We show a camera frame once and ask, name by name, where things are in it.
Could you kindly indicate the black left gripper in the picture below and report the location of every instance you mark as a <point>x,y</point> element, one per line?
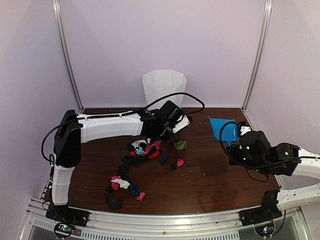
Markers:
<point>167,140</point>

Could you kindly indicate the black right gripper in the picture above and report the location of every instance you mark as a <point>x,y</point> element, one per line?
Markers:
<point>233,158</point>

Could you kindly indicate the blue plastic dustpan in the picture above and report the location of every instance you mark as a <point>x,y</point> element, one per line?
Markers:
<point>225,130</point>

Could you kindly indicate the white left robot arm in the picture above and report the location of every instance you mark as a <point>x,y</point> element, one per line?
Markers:
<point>77,129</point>

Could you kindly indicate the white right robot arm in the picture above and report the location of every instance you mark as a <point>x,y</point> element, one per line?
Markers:
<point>254,152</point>

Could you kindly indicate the pink paper strip scrap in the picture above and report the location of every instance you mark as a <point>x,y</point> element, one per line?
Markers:
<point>156,144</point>

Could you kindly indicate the green paper scrap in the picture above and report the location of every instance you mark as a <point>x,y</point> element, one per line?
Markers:
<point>180,145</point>

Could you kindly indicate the small blue centre scrap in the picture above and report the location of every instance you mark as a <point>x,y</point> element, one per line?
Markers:
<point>163,159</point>

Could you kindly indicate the small pink paper ball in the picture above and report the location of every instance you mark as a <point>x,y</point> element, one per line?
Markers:
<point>180,162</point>

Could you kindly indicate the small black paper ball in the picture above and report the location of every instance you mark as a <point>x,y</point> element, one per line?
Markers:
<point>173,166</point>

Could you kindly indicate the light blue paper scrap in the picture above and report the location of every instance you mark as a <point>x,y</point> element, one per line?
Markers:
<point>139,151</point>

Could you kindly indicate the long white paper scrap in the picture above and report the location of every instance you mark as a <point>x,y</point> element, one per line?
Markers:
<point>141,143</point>

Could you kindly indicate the long black paper scrap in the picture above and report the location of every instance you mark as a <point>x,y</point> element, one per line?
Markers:
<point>128,161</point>

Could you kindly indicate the translucent white waste bin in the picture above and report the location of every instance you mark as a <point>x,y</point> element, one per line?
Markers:
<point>160,83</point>

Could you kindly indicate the dark blue front paper scrap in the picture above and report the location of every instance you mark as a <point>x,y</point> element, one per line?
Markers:
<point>134,189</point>

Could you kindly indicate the small pink scrap near front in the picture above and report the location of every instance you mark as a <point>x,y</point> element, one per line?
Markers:
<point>141,196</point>

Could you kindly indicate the black curled paper scrap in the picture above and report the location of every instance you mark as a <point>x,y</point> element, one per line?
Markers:
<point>112,203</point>

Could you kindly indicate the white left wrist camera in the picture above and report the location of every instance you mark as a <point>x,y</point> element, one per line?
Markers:
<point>182,123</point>

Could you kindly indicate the aluminium right frame rail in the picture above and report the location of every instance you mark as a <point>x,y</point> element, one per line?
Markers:
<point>264,31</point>

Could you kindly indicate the aluminium frame rail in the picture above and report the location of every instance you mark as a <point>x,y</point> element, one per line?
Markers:
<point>264,31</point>
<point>65,55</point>

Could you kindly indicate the aluminium left frame rail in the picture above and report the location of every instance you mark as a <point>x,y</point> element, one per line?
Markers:
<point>65,55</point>

